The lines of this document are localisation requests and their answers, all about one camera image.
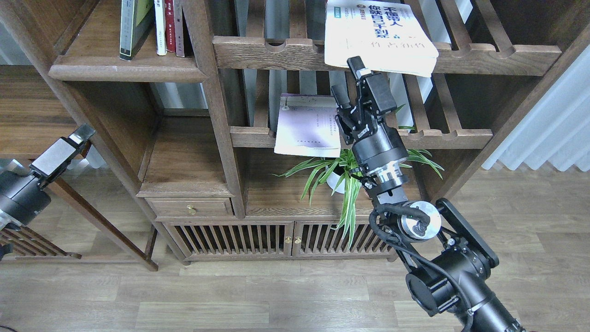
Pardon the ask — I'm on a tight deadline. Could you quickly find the yellow and grey book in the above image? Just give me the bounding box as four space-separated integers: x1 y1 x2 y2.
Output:
119 0 155 61

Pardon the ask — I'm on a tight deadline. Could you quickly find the green spider plant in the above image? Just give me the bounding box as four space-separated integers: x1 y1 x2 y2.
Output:
276 104 444 249

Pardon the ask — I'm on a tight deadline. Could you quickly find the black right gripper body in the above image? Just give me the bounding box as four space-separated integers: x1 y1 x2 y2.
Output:
336 104 408 176

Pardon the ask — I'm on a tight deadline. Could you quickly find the dark wooden bookshelf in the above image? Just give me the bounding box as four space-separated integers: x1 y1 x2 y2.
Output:
1 0 589 262

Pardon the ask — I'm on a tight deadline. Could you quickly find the red upright book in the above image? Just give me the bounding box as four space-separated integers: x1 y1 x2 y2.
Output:
164 0 176 53

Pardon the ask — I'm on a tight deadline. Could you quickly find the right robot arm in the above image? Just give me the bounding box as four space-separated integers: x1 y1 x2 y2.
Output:
331 56 525 332

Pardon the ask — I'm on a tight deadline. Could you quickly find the large white book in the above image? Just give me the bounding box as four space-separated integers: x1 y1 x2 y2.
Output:
324 0 439 77

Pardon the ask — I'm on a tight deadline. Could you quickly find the white curtain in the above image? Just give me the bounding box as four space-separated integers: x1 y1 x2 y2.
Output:
482 47 590 172

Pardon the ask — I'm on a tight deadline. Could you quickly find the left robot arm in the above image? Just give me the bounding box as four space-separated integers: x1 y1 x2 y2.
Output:
0 124 96 231

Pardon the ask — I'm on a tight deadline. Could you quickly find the pale purple book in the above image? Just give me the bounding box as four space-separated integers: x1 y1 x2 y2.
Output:
274 93 341 158

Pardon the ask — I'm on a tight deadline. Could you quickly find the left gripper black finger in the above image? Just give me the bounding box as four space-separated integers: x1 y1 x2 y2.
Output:
29 124 96 190

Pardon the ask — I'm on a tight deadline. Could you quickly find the white upright book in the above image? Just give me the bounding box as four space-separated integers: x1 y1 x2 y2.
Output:
154 0 168 56

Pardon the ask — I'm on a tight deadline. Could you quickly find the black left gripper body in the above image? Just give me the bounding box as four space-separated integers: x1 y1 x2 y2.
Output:
0 171 51 226

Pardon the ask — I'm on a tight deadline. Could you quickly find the grey upright book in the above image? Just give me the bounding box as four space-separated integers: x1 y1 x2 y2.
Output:
173 0 185 58

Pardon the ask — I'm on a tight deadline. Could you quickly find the white plant pot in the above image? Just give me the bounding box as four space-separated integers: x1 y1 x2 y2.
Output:
326 166 346 195

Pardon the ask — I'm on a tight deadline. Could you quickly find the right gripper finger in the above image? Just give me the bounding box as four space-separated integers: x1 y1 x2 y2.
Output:
346 56 397 116
331 84 353 111

